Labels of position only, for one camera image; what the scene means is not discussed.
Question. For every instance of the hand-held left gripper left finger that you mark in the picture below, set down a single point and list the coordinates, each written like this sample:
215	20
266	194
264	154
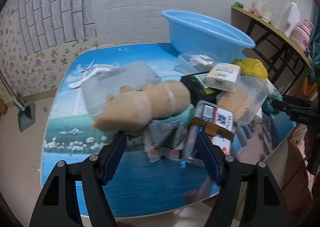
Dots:
113	159

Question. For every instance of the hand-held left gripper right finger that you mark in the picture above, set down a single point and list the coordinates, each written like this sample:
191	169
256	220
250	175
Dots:
210	157

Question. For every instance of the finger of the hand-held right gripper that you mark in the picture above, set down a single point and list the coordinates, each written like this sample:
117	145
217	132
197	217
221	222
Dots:
281	107
297	101

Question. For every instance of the teal patterned pouch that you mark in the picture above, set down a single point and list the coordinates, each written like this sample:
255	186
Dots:
273	103

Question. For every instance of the clear plastic container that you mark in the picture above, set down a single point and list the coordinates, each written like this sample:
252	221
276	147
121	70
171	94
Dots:
255	89

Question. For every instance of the clear pack with printed label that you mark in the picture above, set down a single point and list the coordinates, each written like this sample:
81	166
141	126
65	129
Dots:
220	114

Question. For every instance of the beige sponge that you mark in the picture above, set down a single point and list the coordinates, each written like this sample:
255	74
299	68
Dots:
232	104

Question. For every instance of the yellow mesh toy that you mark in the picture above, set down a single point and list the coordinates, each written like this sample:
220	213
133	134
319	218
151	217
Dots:
252	67

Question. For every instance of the cream tissue pack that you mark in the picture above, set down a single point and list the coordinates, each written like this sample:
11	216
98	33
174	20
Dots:
222	76

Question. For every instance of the black box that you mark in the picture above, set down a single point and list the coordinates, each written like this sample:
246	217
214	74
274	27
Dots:
197	89

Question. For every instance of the beige plush toy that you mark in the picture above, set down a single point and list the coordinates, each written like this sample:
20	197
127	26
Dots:
155	99

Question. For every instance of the frosted plastic storage box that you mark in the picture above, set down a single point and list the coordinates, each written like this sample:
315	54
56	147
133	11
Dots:
120	79

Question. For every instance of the white plastic hanger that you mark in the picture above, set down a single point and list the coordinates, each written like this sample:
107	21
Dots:
100	69

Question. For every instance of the clear bag with silver item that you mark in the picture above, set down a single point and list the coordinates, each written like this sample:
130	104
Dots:
200	59

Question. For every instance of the blue plastic basin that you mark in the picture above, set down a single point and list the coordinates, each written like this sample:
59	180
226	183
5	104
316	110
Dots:
200	32

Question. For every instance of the orange plastic object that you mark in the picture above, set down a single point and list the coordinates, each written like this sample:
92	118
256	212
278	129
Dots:
310	87

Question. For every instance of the teal hanging cloth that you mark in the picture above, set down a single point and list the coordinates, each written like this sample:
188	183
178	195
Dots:
315	59

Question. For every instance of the brown cloth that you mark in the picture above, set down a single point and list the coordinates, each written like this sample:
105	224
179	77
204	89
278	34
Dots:
298	179

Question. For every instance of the pink water bottle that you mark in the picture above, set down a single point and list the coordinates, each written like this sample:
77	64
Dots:
302	33

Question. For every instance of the wooden side table black legs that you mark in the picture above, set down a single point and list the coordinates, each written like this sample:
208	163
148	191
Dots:
275	27

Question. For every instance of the white kettle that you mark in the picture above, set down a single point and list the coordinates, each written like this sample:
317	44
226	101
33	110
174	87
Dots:
288	17

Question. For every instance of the white cup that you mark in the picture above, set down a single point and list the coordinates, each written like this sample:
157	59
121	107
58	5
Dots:
268	14

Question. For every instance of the grey dustpan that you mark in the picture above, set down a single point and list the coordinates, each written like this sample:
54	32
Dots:
26	117

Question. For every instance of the pink flower ornament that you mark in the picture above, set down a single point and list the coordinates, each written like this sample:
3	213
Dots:
255	9

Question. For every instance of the small green box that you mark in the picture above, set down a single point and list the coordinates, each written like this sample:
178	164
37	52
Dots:
238	5

